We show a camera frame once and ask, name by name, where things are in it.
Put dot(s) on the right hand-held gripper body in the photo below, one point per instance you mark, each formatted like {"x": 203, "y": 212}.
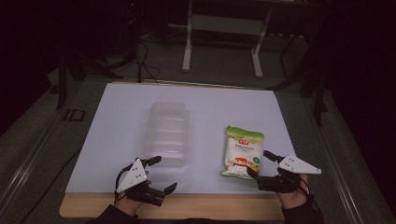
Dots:
{"x": 295, "y": 165}

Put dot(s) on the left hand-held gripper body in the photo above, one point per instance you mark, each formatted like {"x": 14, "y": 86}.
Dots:
{"x": 132, "y": 175}

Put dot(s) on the green and white snack packet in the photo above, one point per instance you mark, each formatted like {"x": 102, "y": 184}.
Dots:
{"x": 243, "y": 149}

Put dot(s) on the clear plastic container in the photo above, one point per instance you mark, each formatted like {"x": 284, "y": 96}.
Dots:
{"x": 166, "y": 133}

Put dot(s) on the person's left hand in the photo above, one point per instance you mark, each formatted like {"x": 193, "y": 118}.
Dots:
{"x": 128, "y": 205}

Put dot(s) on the person's right hand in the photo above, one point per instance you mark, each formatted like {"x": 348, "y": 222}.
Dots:
{"x": 292, "y": 199}

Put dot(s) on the white table mat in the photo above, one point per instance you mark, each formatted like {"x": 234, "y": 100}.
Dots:
{"x": 118, "y": 130}

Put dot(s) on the black chair legs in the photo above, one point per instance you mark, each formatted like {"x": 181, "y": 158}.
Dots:
{"x": 292, "y": 62}

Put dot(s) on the metal floor rail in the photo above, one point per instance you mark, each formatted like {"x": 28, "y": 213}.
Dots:
{"x": 339, "y": 174}
{"x": 28, "y": 165}

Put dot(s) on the white metal frame table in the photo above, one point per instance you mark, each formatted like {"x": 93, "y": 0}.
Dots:
{"x": 224, "y": 28}

